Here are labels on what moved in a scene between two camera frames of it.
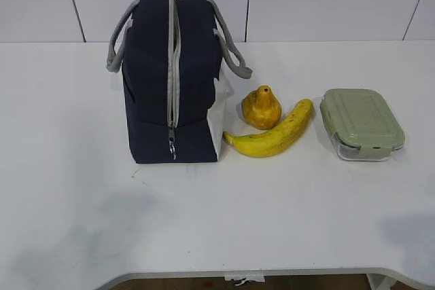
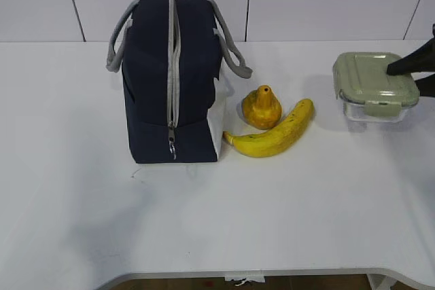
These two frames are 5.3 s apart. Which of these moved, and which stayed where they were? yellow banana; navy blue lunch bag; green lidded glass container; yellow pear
Moved: green lidded glass container
Stayed: yellow pear; yellow banana; navy blue lunch bag
